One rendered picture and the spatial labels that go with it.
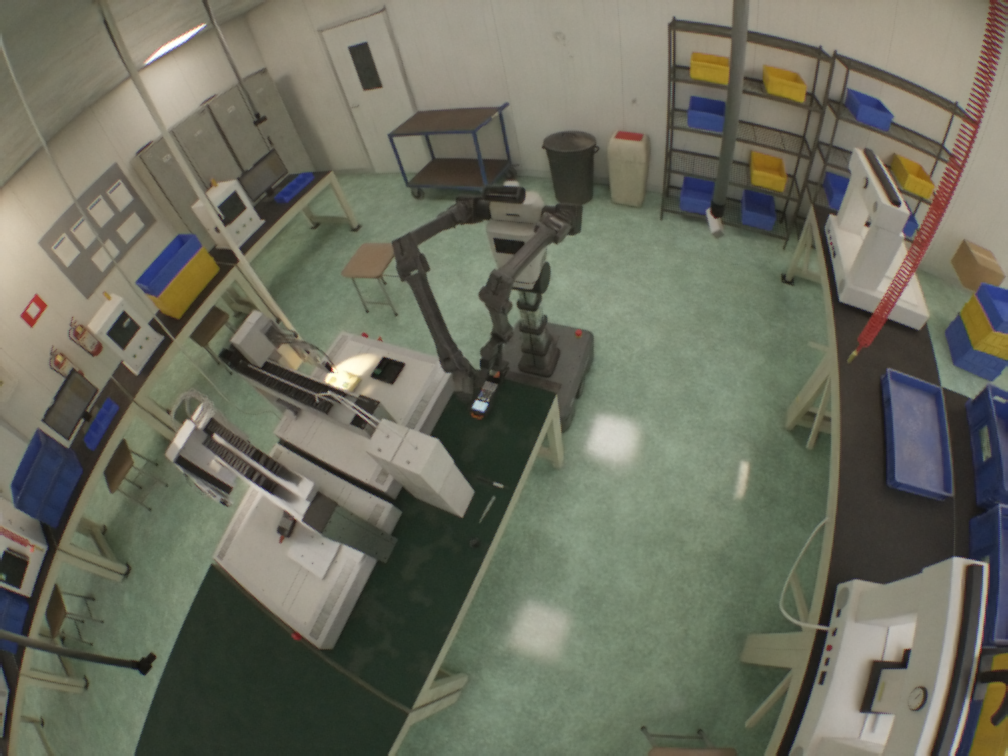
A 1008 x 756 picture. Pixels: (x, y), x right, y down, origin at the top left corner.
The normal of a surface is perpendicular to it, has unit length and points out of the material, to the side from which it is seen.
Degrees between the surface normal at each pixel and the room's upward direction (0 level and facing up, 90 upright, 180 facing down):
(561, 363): 0
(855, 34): 90
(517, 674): 0
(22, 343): 90
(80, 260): 90
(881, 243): 90
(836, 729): 0
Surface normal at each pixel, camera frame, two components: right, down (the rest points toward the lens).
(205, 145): 0.90, 0.25
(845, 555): -0.17, -0.55
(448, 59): -0.40, 0.80
